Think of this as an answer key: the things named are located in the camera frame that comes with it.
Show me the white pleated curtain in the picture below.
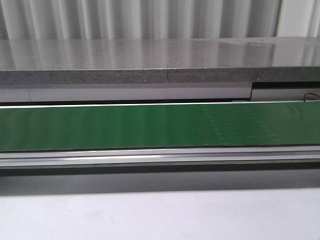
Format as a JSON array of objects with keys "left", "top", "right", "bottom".
[{"left": 0, "top": 0, "right": 320, "bottom": 40}]

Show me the grey stone slab shelf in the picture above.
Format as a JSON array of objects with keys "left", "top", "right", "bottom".
[{"left": 0, "top": 37, "right": 320, "bottom": 86}]

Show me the red wire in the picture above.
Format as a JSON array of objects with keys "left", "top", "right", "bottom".
[{"left": 303, "top": 92, "right": 320, "bottom": 102}]

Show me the green conveyor belt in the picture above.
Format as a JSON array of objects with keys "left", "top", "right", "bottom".
[{"left": 0, "top": 101, "right": 320, "bottom": 152}]

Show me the aluminium conveyor front rail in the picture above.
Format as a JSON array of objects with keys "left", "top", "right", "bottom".
[{"left": 0, "top": 144, "right": 320, "bottom": 177}]

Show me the white panel under slab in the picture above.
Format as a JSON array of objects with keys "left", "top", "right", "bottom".
[{"left": 0, "top": 81, "right": 320, "bottom": 103}]

